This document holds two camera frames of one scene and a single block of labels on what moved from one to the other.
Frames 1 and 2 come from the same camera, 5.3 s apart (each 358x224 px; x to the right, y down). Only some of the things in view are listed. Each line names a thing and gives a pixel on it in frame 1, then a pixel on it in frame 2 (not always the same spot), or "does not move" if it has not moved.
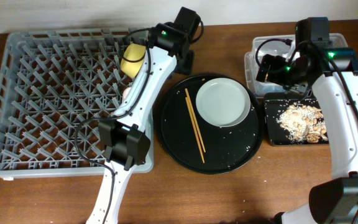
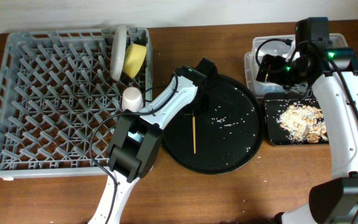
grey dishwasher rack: x=51 y=90 does not move
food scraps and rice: x=303 y=122 does not move
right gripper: x=278 y=63 does not move
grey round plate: x=223 y=102 → x=118 y=51
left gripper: x=186 y=65 → x=204 y=106
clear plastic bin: x=277 y=45 does not move
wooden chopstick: x=195 y=119 → x=194 y=130
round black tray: x=209 y=123 does not move
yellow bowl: x=132 y=59 does not move
